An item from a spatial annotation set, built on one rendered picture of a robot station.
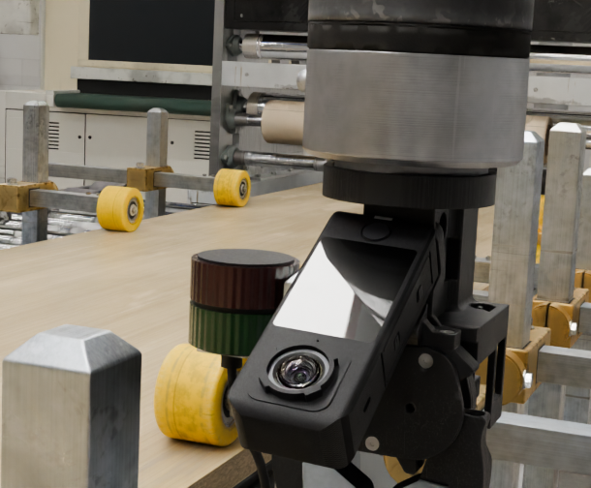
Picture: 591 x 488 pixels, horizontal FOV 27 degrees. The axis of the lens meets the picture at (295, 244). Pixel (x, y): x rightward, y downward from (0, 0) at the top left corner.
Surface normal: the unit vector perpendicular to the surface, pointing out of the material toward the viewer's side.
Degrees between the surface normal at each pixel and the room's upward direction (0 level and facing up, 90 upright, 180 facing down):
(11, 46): 90
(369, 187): 90
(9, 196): 90
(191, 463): 0
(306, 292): 32
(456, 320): 0
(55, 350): 45
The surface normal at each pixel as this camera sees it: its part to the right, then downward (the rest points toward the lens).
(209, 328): -0.56, 0.10
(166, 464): 0.04, -0.99
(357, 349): -0.14, -0.77
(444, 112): 0.15, 0.15
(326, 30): -0.85, 0.04
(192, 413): -0.38, 0.22
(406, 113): -0.15, 0.15
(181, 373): -0.25, -0.54
